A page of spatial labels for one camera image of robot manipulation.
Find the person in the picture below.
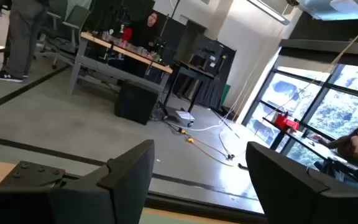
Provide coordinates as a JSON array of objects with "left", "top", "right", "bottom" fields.
[
  {"left": 313, "top": 122, "right": 358, "bottom": 170},
  {"left": 0, "top": 0, "right": 50, "bottom": 83},
  {"left": 123, "top": 11, "right": 165, "bottom": 78}
]

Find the black box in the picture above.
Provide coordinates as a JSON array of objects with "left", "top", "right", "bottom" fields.
[{"left": 114, "top": 80, "right": 160, "bottom": 126}]

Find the black cabinet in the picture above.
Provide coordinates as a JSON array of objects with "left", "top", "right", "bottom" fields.
[{"left": 187, "top": 34, "right": 237, "bottom": 110}]

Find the orange extension cable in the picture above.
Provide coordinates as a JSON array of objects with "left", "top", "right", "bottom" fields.
[{"left": 178, "top": 128, "right": 245, "bottom": 169}]

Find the small red object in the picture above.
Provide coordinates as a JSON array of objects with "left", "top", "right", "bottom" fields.
[{"left": 122, "top": 26, "right": 134, "bottom": 43}]

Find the black side table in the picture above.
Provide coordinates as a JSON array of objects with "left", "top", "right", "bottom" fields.
[{"left": 162, "top": 60, "right": 218, "bottom": 124}]

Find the white ceiling light fixture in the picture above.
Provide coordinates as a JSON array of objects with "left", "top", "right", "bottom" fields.
[{"left": 246, "top": 0, "right": 291, "bottom": 26}]

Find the wooden desk grey frame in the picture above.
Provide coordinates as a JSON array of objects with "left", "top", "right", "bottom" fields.
[{"left": 68, "top": 30, "right": 174, "bottom": 96}]

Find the grey office chair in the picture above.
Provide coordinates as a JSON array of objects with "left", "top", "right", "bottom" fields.
[{"left": 34, "top": 2, "right": 92, "bottom": 70}]

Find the large black framed window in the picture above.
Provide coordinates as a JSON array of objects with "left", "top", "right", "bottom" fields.
[{"left": 242, "top": 46, "right": 358, "bottom": 175}]

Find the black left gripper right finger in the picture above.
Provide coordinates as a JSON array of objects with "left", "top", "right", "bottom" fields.
[{"left": 246, "top": 141, "right": 358, "bottom": 224}]

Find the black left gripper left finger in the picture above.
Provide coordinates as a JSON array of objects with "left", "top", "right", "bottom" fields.
[{"left": 0, "top": 139, "right": 155, "bottom": 224}]

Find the white flat box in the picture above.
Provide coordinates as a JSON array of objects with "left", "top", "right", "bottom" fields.
[{"left": 174, "top": 110, "right": 196, "bottom": 123}]

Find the green waste bin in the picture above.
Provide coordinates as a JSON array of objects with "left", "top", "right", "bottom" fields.
[{"left": 219, "top": 83, "right": 231, "bottom": 108}]

